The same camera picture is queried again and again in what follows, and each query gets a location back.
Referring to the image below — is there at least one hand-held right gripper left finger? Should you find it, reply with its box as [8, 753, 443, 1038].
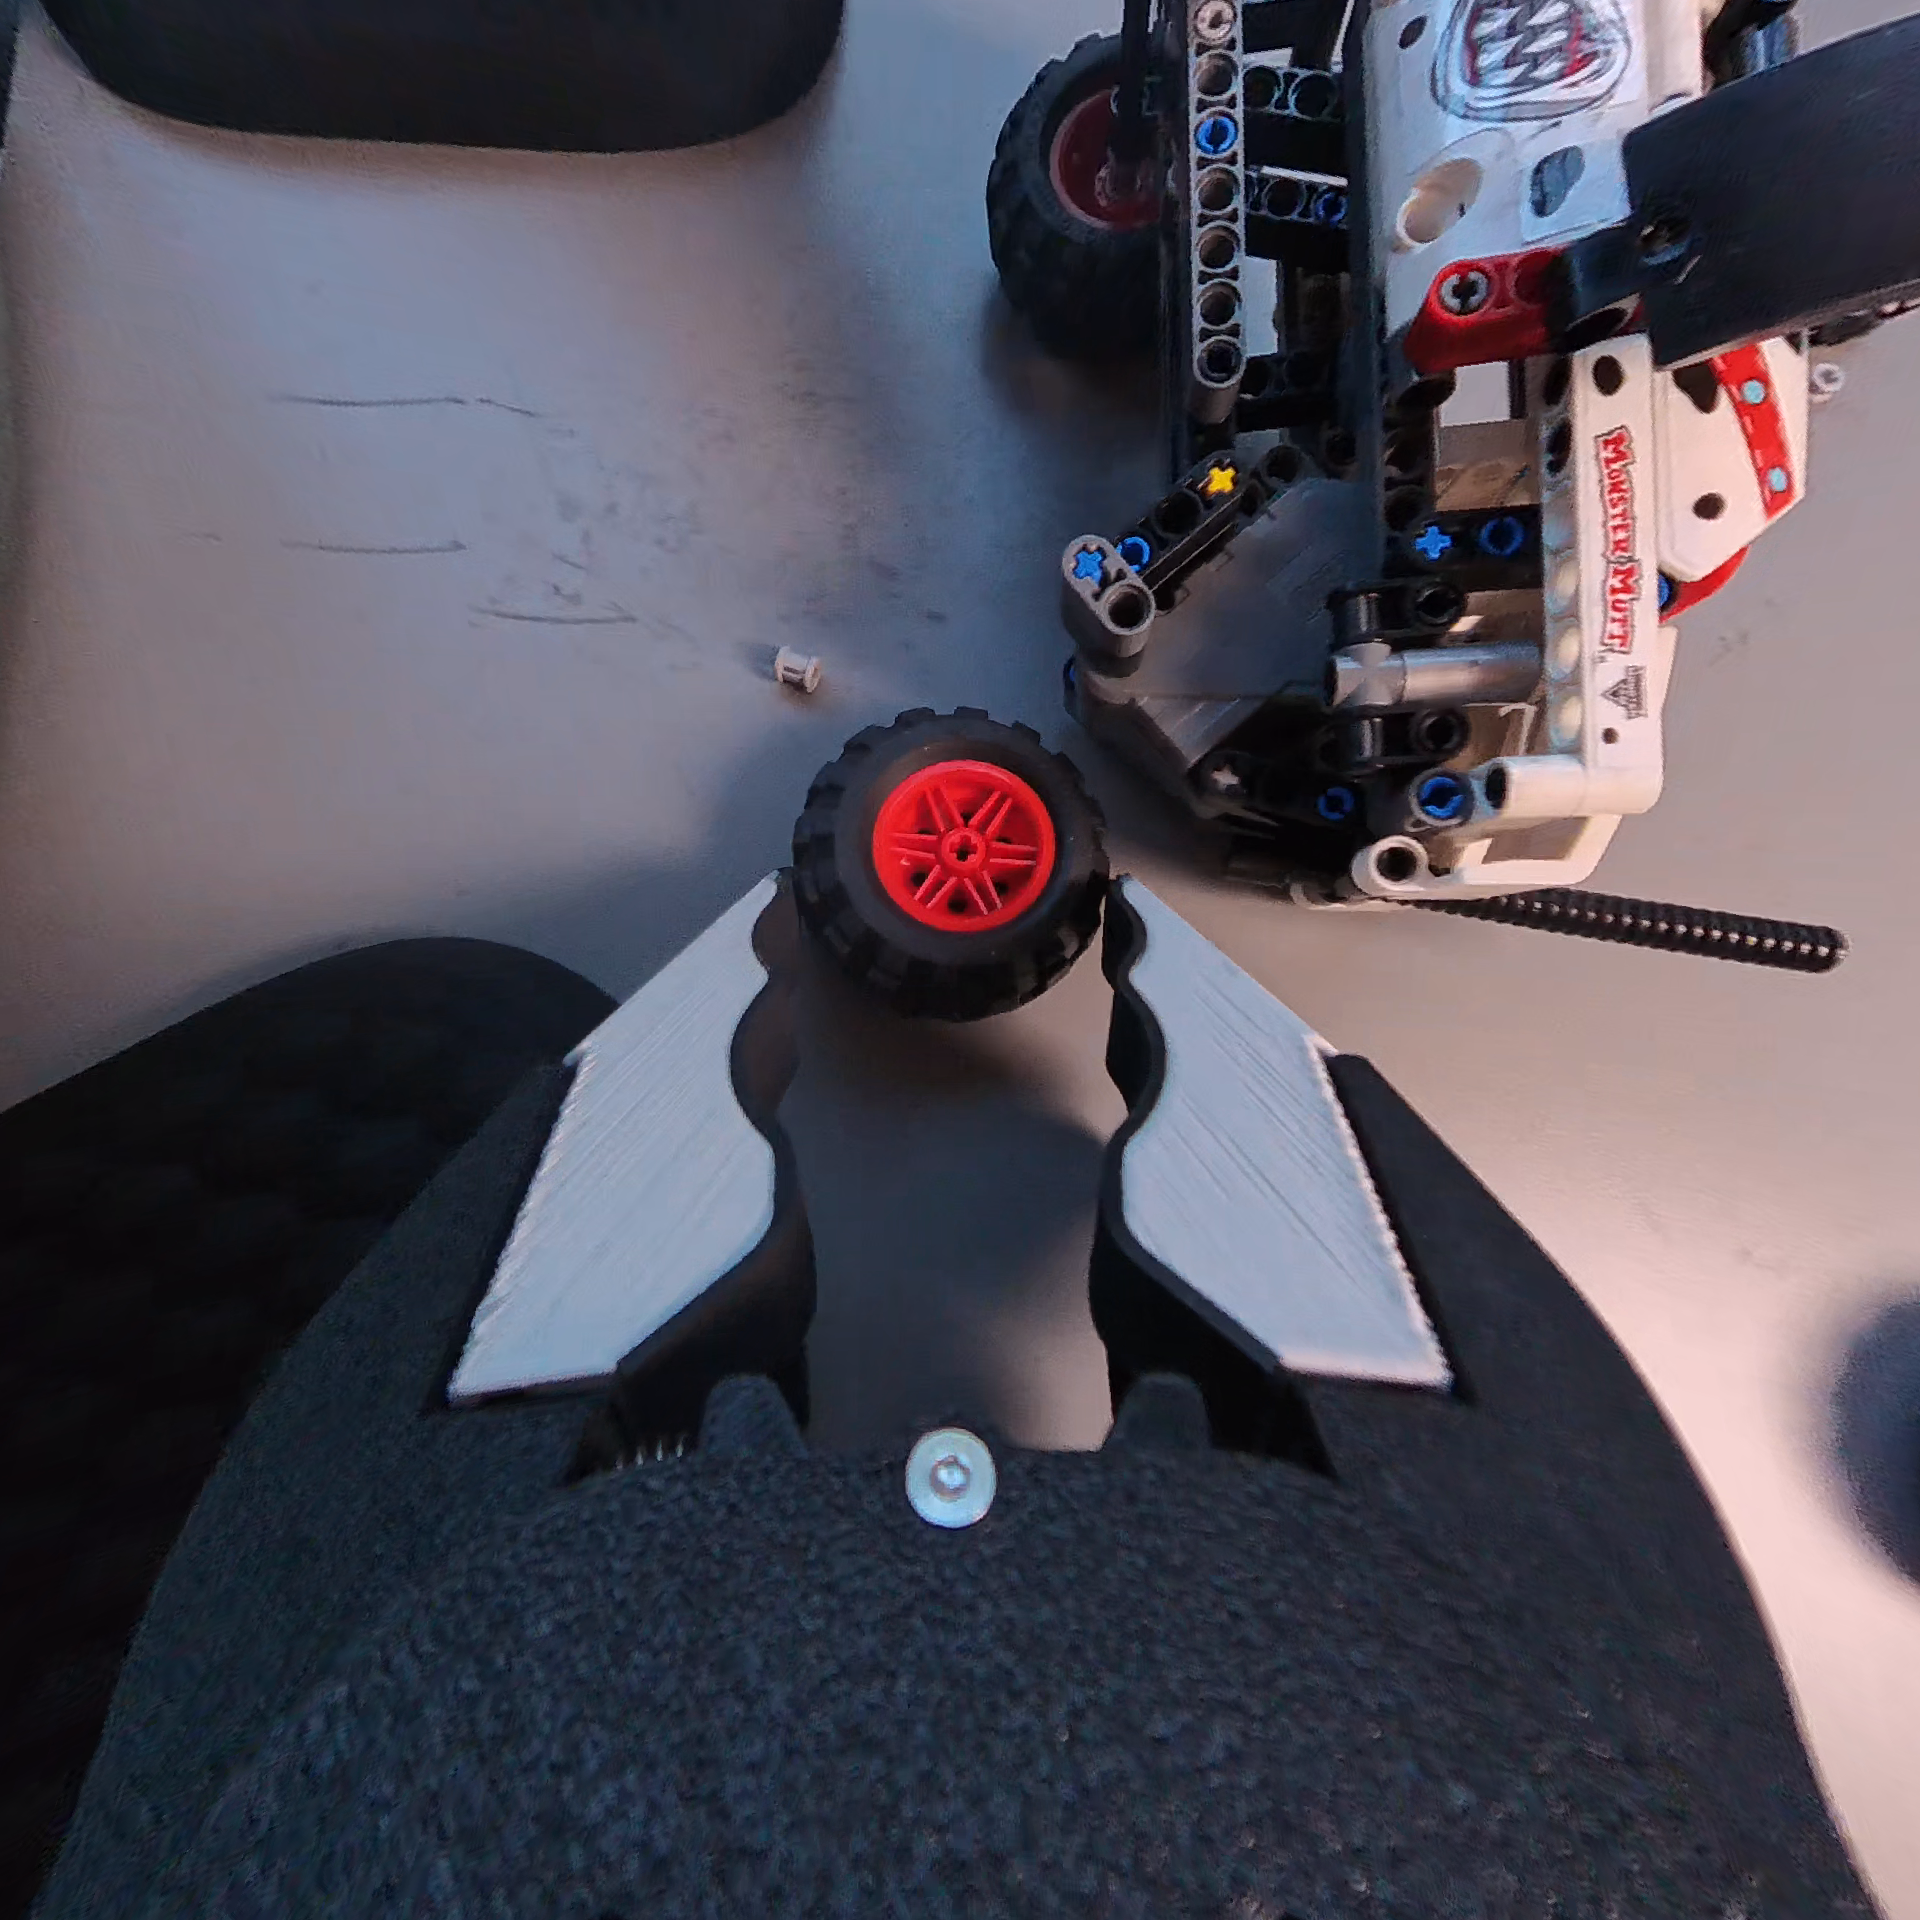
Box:
[451, 877, 818, 1413]

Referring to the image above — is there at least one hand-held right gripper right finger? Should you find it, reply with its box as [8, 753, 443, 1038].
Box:
[1091, 877, 1460, 1405]

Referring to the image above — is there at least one black lego wheel red hub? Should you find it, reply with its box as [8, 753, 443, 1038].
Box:
[793, 706, 1114, 1021]

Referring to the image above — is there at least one white lego truck model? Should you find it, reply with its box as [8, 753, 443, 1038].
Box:
[986, 0, 1920, 906]

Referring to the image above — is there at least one black braided cable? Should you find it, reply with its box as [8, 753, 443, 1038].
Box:
[1440, 886, 1849, 976]

